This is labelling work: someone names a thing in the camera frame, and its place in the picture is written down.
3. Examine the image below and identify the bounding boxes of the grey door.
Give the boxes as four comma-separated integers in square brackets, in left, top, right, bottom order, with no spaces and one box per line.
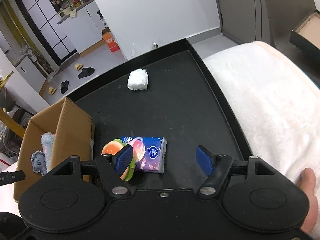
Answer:
[212,0,263,43]

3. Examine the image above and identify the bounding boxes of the orange carton box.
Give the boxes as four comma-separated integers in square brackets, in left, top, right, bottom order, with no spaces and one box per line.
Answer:
[102,29,121,53]

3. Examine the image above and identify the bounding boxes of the white wrapped packet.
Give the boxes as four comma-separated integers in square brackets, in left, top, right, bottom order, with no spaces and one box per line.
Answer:
[127,69,149,92]

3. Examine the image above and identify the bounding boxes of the yellow round table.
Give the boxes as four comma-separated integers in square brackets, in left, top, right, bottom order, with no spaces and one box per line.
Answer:
[0,71,27,137]

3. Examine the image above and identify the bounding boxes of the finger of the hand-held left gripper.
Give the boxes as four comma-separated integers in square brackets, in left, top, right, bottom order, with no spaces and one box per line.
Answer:
[0,170,26,187]

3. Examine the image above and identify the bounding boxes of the white kitchen cabinet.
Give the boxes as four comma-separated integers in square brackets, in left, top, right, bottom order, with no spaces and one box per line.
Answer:
[57,0,111,55]

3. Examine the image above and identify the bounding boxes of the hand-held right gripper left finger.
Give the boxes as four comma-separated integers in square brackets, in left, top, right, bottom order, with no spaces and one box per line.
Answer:
[46,144,136,199]

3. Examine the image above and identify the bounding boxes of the cardboard box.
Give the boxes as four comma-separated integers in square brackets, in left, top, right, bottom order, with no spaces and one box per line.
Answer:
[14,97,96,203]

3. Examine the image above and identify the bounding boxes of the black grid glass door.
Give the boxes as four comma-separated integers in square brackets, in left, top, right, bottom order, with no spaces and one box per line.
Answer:
[15,0,80,67]

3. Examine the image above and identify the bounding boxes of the black tray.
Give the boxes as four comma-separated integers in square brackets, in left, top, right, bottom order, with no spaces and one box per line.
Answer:
[64,38,253,193]

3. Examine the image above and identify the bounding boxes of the purple tissue pack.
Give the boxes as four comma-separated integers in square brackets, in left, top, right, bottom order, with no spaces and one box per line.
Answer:
[120,136,167,174]

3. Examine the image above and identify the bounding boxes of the black slipper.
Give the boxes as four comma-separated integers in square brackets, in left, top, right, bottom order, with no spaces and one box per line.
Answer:
[60,80,71,94]
[78,67,95,79]

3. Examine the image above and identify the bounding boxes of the white standing fan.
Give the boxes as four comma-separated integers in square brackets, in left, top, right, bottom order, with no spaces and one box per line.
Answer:
[20,45,57,82]

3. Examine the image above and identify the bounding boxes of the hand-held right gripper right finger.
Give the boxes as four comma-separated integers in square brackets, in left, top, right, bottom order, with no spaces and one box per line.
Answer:
[196,144,283,198]

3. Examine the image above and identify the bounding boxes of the person's right hand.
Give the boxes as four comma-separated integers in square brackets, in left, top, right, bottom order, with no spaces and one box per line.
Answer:
[297,167,320,240]

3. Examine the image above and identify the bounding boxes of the burger plush toy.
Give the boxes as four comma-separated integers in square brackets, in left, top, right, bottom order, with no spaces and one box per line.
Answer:
[101,139,137,182]

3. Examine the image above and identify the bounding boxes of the black shoebox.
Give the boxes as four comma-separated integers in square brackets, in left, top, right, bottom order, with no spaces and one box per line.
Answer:
[290,9,320,55]

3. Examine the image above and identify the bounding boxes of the grey plush toy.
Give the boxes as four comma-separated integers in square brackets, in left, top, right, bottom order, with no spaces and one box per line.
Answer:
[31,132,57,175]

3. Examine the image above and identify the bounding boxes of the grey board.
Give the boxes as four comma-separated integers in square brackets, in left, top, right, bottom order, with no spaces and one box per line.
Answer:
[259,0,320,48]

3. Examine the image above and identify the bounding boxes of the white blanket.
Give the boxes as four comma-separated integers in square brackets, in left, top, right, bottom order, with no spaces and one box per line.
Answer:
[202,41,320,188]

